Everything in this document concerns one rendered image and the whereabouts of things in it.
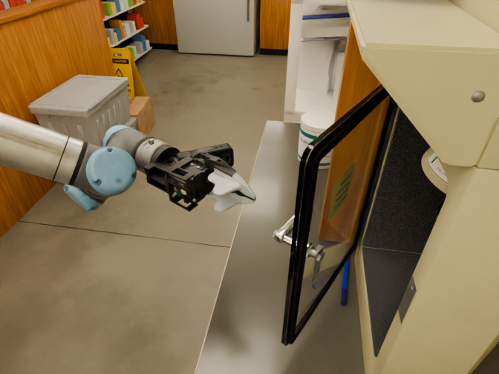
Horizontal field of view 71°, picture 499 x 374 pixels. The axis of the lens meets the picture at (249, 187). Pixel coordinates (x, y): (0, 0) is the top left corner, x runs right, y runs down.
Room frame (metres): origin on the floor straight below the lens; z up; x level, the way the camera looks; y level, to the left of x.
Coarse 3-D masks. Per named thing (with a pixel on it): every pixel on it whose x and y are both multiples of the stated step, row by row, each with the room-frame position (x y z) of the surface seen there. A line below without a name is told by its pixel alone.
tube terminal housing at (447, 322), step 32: (448, 0) 0.46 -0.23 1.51; (480, 0) 0.37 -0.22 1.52; (384, 160) 0.54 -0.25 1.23; (480, 160) 0.25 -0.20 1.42; (448, 192) 0.28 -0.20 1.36; (480, 192) 0.25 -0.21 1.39; (448, 224) 0.26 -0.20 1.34; (480, 224) 0.25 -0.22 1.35; (448, 256) 0.25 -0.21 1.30; (480, 256) 0.25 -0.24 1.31; (448, 288) 0.25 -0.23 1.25; (480, 288) 0.24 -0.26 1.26; (416, 320) 0.25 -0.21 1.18; (448, 320) 0.25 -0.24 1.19; (480, 320) 0.24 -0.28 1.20; (384, 352) 0.27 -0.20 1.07; (416, 352) 0.25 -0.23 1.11; (448, 352) 0.24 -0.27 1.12; (480, 352) 0.24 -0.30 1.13
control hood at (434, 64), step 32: (352, 0) 0.45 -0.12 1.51; (384, 0) 0.45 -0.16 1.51; (416, 0) 0.45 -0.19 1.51; (384, 32) 0.31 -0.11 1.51; (416, 32) 0.31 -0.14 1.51; (448, 32) 0.31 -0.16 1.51; (480, 32) 0.31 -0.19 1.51; (384, 64) 0.27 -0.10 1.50; (416, 64) 0.27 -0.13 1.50; (448, 64) 0.26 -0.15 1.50; (480, 64) 0.26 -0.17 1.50; (416, 96) 0.26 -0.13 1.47; (448, 96) 0.26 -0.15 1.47; (480, 96) 0.26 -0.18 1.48; (448, 128) 0.26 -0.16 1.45; (480, 128) 0.26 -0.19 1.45; (448, 160) 0.26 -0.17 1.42
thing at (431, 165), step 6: (432, 150) 0.41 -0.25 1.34; (426, 156) 0.41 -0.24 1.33; (432, 156) 0.39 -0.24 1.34; (426, 162) 0.39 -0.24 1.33; (432, 162) 0.38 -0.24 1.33; (438, 162) 0.37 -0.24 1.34; (426, 168) 0.38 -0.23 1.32; (432, 168) 0.37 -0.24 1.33; (438, 168) 0.37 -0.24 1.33; (426, 174) 0.38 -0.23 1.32; (432, 174) 0.37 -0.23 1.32; (438, 174) 0.36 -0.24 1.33; (444, 174) 0.35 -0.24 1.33; (432, 180) 0.36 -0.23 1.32; (438, 180) 0.35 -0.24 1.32; (444, 180) 0.35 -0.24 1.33; (438, 186) 0.35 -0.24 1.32; (444, 186) 0.34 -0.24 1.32; (444, 192) 0.34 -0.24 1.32
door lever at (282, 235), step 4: (292, 216) 0.42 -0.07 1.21; (288, 220) 0.41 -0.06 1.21; (292, 220) 0.41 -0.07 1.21; (284, 224) 0.40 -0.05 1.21; (288, 224) 0.40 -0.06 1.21; (292, 224) 0.40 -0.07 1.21; (284, 228) 0.39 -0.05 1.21; (288, 228) 0.39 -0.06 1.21; (292, 228) 0.39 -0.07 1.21; (276, 232) 0.38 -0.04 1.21; (280, 232) 0.38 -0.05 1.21; (284, 232) 0.38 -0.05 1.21; (288, 232) 0.38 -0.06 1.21; (292, 232) 0.39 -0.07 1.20; (276, 236) 0.38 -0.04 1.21; (280, 236) 0.37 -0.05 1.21; (284, 236) 0.38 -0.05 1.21; (288, 236) 0.38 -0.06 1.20; (276, 240) 0.38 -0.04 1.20; (280, 240) 0.37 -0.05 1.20; (284, 240) 0.37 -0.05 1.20; (288, 240) 0.37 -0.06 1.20; (288, 244) 0.37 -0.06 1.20
